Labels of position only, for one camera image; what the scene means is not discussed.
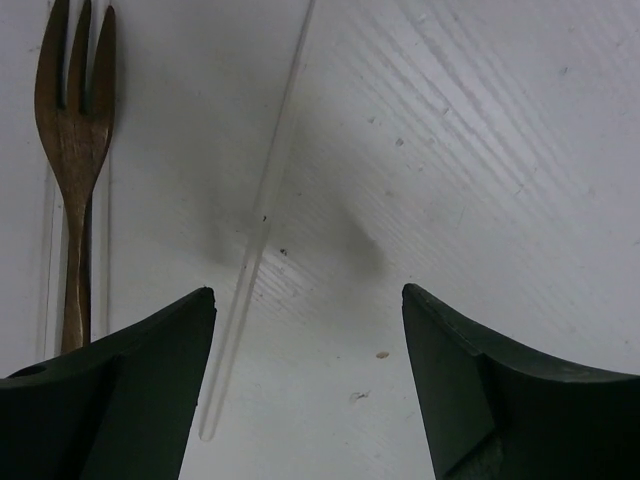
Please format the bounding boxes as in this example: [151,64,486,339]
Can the small copper three-tine fork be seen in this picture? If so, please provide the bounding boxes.
[34,1,116,353]

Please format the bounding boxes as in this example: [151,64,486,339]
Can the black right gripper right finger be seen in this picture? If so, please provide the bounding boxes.
[402,284,639,479]

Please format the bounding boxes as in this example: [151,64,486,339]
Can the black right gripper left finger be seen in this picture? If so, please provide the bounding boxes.
[1,287,216,479]

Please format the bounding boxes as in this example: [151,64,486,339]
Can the clear chopstick left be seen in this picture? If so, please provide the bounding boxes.
[39,167,55,360]

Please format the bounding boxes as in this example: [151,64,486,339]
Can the clear chopstick under knife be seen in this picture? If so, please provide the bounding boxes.
[198,1,316,442]

